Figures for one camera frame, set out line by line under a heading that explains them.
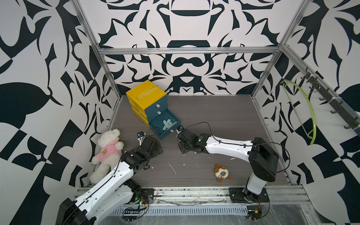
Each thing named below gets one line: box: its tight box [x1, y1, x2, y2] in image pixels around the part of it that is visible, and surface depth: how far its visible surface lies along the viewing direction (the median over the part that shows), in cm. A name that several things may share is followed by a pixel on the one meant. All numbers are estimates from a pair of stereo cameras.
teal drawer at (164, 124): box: [148, 108, 182, 141], surface depth 101 cm
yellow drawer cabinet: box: [125, 79, 167, 128], surface depth 93 cm
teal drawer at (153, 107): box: [144, 93, 169, 117], surface depth 90 cm
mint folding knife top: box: [163, 120, 171, 129], surface depth 103 cm
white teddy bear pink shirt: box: [89, 128, 124, 184], surface depth 85 cm
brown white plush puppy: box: [214, 163, 232, 184], surface depth 81 cm
